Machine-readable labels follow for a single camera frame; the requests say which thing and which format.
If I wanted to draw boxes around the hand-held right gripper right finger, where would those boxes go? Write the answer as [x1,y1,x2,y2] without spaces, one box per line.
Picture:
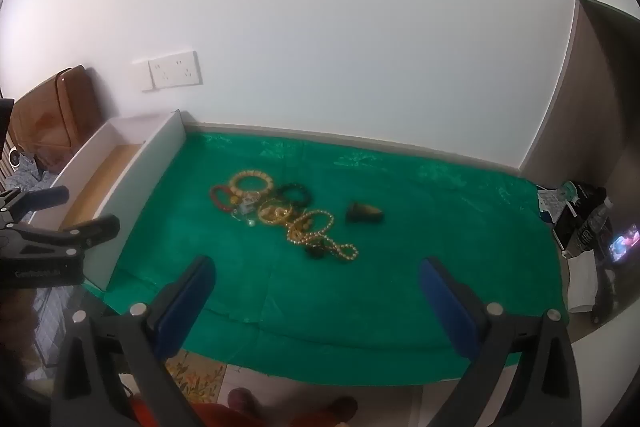
[419,256,583,427]

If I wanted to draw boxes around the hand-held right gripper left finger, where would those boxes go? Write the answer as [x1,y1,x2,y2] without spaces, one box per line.
[50,255,217,427]

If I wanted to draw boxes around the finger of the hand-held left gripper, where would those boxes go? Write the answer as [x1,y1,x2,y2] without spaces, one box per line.
[0,185,70,228]
[0,214,121,258]

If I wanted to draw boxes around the white box with brown bottom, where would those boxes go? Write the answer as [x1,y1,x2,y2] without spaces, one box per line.
[50,109,187,294]

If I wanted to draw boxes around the red beaded bracelet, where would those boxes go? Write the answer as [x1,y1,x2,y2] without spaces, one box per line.
[209,185,236,212]

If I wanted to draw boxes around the dark brown hair clip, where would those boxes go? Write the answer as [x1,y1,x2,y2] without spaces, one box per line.
[347,202,385,225]

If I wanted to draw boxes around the yellow rubber bands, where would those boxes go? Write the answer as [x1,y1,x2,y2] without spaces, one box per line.
[257,199,282,226]

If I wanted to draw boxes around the cream beaded bracelet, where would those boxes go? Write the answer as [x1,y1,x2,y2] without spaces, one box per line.
[229,169,273,198]

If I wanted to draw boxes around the black beaded bracelet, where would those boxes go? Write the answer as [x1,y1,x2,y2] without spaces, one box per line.
[276,183,312,208]

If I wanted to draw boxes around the floral patterned rug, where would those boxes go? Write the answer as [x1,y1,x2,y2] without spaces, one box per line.
[167,349,227,404]

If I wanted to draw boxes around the brown wooden headboard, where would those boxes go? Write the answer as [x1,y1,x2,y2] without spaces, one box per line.
[7,66,103,172]

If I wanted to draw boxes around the green cloth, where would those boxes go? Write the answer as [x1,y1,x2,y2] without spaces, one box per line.
[82,131,568,385]

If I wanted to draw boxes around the person's slipper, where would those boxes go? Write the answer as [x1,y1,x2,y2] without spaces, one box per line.
[320,396,359,424]
[227,387,264,414]

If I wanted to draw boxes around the person's red clothing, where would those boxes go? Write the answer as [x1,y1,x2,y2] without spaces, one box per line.
[132,398,321,427]

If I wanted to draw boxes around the white paper bag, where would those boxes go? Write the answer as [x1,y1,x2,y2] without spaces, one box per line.
[567,252,608,313]

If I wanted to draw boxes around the white printed packet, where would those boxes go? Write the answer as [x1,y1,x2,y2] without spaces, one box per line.
[537,187,566,226]

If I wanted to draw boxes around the clear water bottle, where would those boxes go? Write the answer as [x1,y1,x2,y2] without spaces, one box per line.
[575,199,614,258]

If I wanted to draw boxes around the phone with lit screen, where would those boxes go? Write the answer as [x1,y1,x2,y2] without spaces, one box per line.
[607,222,640,265]

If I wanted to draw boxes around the grey-brown cabinet side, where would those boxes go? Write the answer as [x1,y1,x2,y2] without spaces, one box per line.
[520,0,640,202]

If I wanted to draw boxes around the white blank wall plate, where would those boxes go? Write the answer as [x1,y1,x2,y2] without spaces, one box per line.
[132,59,155,94]

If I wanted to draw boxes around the white wall socket panel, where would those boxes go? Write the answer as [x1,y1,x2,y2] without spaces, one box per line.
[148,51,203,88]

